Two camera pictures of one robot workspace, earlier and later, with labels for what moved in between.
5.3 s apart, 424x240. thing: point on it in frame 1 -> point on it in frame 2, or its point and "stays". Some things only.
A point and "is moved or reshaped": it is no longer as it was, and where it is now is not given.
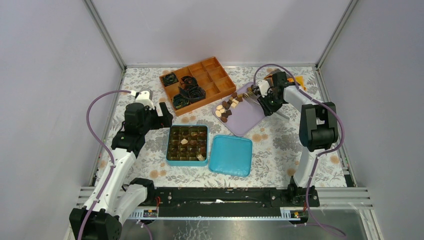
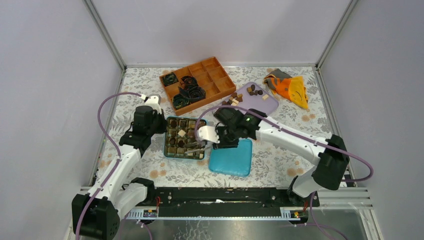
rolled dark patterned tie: [194, 93] stays
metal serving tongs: [249, 95] -> [199, 145]
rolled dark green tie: [180, 100] stays
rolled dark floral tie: [169, 79] stays
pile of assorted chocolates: [223, 111] stays
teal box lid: [231, 156] stays
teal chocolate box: [187, 146] is moved or reshaped
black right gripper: [267, 109] -> [223, 144]
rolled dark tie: [188, 81] stays
